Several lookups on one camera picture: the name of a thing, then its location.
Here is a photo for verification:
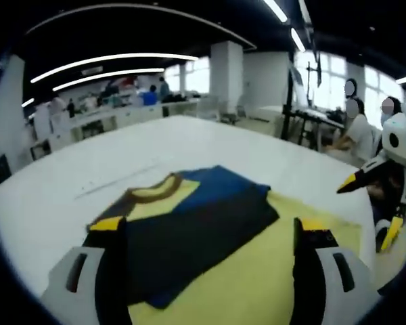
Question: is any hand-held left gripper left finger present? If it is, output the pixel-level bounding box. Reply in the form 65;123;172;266
39;216;131;325

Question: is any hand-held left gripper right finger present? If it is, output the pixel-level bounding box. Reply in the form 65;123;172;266
292;217;382;325

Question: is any yellow blue grey garment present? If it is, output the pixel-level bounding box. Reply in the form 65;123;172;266
85;165;362;325

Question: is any black metal stand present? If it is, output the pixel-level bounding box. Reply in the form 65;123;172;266
280;60;344;152

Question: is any white cabinet counter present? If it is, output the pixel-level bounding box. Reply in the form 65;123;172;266
29;97;201;160

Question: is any curved ceiling light strip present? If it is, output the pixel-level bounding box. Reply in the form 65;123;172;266
29;52;200;84
51;68;166;93

